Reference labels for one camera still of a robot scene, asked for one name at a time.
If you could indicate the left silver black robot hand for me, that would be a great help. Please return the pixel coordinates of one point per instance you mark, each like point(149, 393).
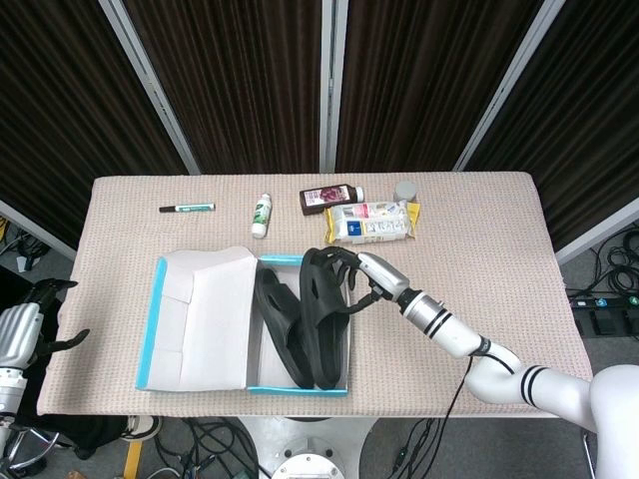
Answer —
point(17, 334)

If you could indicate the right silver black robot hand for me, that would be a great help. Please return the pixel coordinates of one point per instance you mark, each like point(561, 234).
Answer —
point(387, 279)

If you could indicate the black rubber slipper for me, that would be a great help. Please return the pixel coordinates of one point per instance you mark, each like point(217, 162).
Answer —
point(324, 349)
point(279, 324)

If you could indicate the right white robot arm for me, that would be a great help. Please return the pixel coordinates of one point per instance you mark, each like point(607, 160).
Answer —
point(449, 334)

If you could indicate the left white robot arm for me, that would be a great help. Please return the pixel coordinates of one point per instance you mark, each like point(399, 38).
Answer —
point(9, 394)

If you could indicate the teal cardboard shoe box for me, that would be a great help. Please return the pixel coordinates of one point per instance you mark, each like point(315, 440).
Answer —
point(209, 329)

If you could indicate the yellow edged wipes pack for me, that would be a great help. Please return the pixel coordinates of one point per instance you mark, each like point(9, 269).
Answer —
point(369, 230)

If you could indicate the white pink tube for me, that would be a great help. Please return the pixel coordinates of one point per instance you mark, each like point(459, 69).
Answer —
point(369, 209)

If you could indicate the grey lidded jar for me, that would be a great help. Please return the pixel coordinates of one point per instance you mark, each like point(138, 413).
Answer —
point(405, 190)

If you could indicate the brown bottle with label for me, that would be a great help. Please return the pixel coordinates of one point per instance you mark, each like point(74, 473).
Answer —
point(319, 197)

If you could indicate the beige woven tablecloth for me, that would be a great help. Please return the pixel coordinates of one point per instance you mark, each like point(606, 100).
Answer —
point(499, 239)

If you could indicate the chrome chair base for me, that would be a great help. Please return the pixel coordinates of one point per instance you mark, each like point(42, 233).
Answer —
point(35, 456)

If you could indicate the small white green bottle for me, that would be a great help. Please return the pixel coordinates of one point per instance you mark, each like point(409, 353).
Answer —
point(261, 217)

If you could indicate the white black sneaker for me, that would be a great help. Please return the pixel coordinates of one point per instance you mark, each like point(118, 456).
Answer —
point(145, 429)

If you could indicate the dark brown curtain panel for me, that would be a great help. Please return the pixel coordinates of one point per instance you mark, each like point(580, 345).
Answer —
point(239, 85)
point(589, 125)
point(60, 125)
point(419, 85)

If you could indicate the green white marker pen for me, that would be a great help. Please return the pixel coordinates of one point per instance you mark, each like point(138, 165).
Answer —
point(190, 207)

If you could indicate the silver partition post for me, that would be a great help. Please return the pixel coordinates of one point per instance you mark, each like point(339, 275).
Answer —
point(599, 232)
point(332, 85)
point(35, 229)
point(150, 85)
point(509, 85)

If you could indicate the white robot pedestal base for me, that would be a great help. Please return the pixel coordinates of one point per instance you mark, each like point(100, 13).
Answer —
point(309, 464)

